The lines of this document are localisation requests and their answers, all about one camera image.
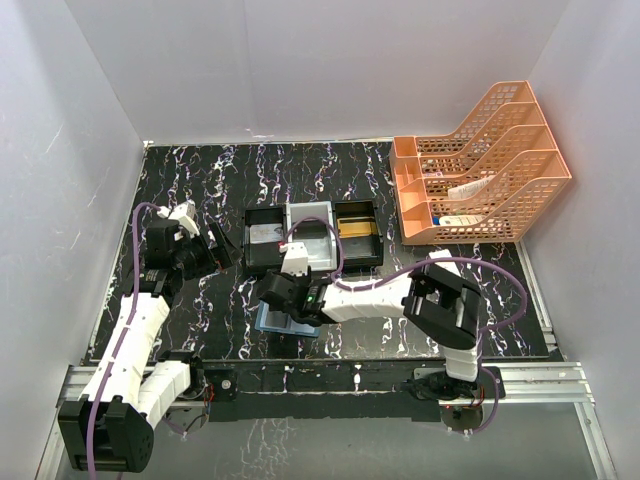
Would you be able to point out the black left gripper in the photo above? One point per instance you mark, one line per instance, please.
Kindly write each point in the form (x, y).
(223, 255)

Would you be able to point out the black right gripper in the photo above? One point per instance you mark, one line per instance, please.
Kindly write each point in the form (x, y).
(305, 280)

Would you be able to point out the blue card holder wallet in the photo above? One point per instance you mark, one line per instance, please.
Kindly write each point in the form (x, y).
(282, 323)

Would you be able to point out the black card from holder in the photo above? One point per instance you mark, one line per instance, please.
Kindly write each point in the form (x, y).
(310, 230)

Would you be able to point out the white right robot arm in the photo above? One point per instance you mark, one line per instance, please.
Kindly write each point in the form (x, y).
(441, 304)

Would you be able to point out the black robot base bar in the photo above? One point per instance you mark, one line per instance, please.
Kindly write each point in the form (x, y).
(336, 389)

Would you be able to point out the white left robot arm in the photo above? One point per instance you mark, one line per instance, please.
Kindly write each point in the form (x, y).
(110, 426)

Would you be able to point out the white silver card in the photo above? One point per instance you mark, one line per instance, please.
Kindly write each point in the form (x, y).
(265, 233)

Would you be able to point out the white middle card tray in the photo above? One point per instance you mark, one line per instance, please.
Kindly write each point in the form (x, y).
(322, 253)

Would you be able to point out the black right card tray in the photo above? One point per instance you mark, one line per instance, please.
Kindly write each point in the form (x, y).
(363, 252)

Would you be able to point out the white bottle in organizer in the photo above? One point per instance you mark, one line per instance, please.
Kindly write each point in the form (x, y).
(457, 220)

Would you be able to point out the white paper in organizer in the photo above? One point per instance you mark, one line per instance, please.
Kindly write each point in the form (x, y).
(469, 189)

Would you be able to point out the orange plastic file organizer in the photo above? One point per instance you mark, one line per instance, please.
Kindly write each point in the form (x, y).
(506, 135)

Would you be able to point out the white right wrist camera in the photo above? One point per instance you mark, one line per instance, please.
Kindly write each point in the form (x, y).
(296, 259)

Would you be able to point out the aluminium frame rail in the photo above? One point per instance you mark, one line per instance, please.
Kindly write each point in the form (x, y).
(530, 381)

